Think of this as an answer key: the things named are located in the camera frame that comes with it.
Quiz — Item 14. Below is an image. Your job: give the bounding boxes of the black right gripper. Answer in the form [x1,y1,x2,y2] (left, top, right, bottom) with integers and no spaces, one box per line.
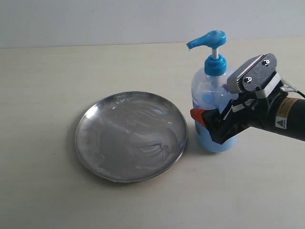
[190,93,274,144]

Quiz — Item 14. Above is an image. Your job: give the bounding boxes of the blue soap pump bottle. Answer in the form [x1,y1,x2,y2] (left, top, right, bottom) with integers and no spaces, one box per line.
[186,29,239,153]

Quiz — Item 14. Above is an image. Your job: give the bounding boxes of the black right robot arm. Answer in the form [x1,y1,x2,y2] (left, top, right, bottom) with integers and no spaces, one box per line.
[190,92,305,144]

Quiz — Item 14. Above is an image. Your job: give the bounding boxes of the round stainless steel plate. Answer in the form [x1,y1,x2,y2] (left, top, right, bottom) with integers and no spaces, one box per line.
[74,91,188,183]

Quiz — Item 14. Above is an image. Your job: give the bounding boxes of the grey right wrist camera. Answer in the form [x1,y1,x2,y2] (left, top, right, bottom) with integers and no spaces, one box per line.
[226,53,281,99]

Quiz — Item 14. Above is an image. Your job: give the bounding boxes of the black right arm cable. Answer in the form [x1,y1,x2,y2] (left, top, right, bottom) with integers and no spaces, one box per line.
[281,81,305,98]

